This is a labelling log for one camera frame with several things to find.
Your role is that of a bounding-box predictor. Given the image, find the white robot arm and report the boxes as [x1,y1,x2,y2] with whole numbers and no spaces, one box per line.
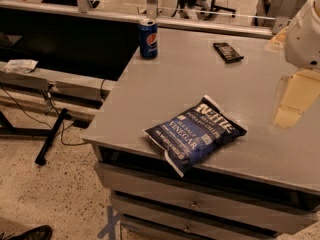
[284,0,320,70]

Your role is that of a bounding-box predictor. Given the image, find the blue kettle chip bag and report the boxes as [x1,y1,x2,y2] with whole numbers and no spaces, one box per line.
[145,95,247,177]

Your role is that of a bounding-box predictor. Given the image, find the blue pepsi can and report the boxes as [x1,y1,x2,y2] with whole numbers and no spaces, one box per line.
[138,18,158,59]

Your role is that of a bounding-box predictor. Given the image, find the black snack bar wrapper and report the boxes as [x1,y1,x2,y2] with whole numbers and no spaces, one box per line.
[213,42,243,64]

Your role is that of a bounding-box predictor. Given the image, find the upper grey drawer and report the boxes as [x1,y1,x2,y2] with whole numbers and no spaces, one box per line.
[95,163,318,236]

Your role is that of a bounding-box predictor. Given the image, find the grey drawer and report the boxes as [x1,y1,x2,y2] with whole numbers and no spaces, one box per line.
[111,193,275,240]
[95,163,318,236]

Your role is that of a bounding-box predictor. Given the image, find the lower grey drawer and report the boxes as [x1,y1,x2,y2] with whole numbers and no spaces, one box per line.
[111,193,275,240]

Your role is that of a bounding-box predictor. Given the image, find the blue floor tape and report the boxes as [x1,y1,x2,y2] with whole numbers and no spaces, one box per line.
[97,206,120,240]

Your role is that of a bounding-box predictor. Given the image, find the grey side table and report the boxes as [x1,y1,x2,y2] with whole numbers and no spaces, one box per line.
[0,62,116,121]

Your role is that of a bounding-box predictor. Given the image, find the grey drawer cabinet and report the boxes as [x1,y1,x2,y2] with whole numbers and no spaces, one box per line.
[84,29,320,240]

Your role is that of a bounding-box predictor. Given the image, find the white crumpled cloth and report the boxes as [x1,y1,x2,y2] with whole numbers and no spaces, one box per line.
[4,59,38,74]

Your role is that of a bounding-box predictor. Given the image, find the black shoe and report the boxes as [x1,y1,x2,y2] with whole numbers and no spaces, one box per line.
[0,225,53,240]

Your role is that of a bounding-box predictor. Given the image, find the black cable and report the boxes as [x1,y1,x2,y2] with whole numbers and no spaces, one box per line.
[0,79,107,147]

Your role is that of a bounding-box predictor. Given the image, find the metal railing frame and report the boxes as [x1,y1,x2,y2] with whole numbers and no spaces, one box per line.
[0,0,298,35]

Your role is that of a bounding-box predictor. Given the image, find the black table leg frame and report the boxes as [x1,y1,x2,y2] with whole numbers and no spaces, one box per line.
[0,108,68,166]

